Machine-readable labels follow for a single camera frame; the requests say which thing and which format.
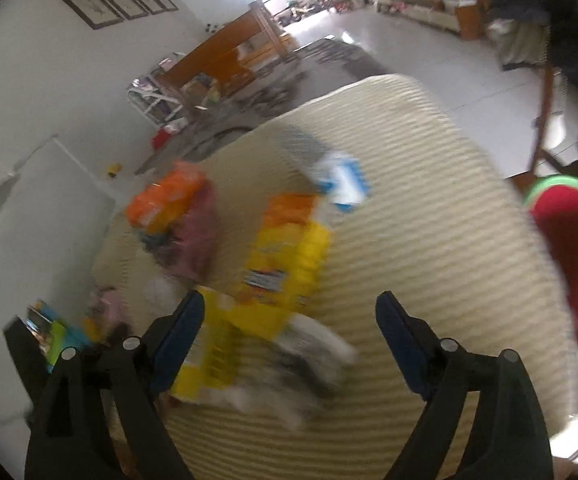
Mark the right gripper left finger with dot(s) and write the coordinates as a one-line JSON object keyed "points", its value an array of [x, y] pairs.
{"points": [[69, 437]]}

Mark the black white paper cup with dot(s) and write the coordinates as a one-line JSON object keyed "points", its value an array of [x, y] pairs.
{"points": [[293, 374]]}

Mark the patterned glass dining table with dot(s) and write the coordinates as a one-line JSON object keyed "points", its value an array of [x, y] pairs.
{"points": [[313, 70]]}

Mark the blue white milk carton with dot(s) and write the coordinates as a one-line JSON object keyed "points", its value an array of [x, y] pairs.
{"points": [[336, 174]]}

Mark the orange snack bag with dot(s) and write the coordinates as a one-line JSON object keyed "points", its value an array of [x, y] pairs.
{"points": [[165, 201]]}

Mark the dark wooden chair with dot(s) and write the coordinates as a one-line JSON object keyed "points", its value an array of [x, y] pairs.
{"points": [[560, 71]]}

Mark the pink snack bag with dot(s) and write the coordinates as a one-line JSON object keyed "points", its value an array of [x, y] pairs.
{"points": [[186, 248]]}

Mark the pink white drink pouch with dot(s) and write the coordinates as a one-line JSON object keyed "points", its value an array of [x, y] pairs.
{"points": [[105, 312]]}

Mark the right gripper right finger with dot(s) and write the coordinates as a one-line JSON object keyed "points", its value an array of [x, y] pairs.
{"points": [[508, 439]]}

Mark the wooden bench chair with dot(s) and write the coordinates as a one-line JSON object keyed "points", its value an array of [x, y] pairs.
{"points": [[231, 54]]}

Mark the wooden tv cabinet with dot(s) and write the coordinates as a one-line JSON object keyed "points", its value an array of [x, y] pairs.
{"points": [[463, 17]]}

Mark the yellow iced tea carton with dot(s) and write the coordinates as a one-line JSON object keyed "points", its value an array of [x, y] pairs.
{"points": [[285, 261]]}

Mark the blue box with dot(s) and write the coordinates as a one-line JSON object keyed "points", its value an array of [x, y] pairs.
{"points": [[52, 332]]}

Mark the checkered yellow table cloth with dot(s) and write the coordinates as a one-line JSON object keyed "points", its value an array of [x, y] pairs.
{"points": [[441, 230]]}

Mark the white book rack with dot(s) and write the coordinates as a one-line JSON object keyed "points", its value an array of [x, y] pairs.
{"points": [[148, 98]]}

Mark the yellow torn wrapper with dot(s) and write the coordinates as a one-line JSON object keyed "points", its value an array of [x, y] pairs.
{"points": [[212, 364]]}

